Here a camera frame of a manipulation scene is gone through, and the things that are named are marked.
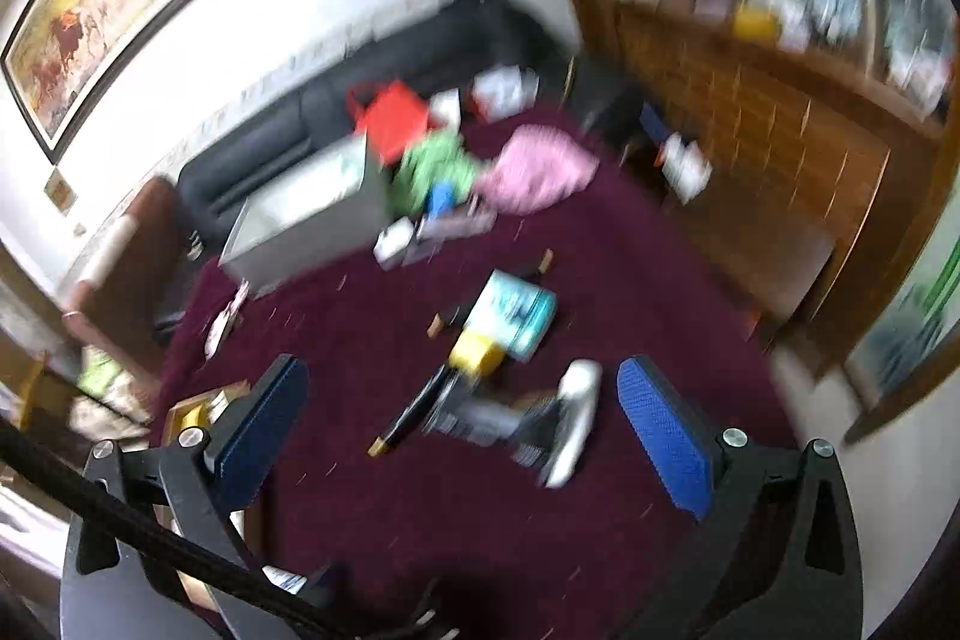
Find pink floral cloth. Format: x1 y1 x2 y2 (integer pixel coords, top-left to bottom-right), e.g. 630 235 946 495
473 125 599 216

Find black pen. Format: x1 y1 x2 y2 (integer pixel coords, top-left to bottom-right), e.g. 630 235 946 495
368 364 454 458

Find yellow tape roll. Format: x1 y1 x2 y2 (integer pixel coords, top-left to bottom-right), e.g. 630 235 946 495
448 330 506 378

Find white bottle red cap label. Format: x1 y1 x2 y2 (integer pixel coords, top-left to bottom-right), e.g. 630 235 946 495
540 359 602 491

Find brown armchair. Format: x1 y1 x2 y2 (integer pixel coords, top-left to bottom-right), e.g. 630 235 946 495
62 175 189 388

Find small white charger box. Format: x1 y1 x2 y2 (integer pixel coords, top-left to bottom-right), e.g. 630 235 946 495
373 216 418 269

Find teal white tissue pack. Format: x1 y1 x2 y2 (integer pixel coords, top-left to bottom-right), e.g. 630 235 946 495
464 269 556 362

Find green cloth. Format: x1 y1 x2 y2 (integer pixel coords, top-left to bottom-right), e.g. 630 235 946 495
391 130 485 214

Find black sofa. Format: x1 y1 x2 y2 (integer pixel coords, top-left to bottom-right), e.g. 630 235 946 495
178 0 568 248

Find white keychain tag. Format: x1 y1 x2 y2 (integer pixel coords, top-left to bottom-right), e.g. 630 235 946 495
203 281 249 359

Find black grey plastic pouch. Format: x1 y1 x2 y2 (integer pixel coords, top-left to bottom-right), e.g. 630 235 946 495
421 383 562 468

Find black marker gold caps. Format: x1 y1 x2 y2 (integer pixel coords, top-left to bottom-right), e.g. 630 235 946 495
424 248 557 339

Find wooden panel cabinet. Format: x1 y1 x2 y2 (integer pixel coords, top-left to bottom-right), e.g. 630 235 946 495
573 0 958 364

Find red bag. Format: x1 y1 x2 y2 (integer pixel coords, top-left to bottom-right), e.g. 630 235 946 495
345 80 430 166

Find black braided cable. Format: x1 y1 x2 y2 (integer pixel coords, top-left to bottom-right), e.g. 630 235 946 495
0 423 332 640

